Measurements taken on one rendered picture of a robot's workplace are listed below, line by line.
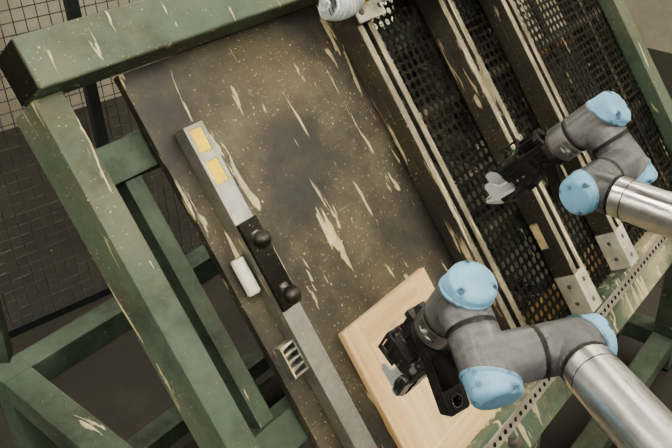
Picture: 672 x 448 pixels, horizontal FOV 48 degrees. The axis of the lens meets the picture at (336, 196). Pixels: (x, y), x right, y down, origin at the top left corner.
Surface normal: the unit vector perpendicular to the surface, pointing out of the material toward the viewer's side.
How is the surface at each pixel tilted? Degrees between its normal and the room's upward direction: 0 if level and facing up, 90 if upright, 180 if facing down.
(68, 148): 56
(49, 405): 0
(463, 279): 28
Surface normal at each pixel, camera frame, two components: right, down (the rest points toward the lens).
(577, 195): -0.73, 0.36
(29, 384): -0.04, -0.87
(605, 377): -0.46, -0.75
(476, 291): 0.25, -0.61
